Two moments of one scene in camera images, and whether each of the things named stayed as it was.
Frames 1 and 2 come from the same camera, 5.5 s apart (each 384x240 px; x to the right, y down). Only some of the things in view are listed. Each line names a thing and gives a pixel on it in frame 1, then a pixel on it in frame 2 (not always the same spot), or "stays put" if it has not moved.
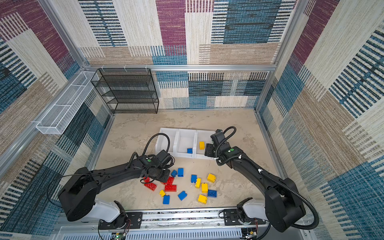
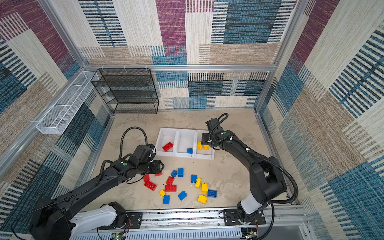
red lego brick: (170, 188) stays put
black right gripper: (208, 151) → (204, 139)
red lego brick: (151, 186) stays put
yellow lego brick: (198, 184) stays put
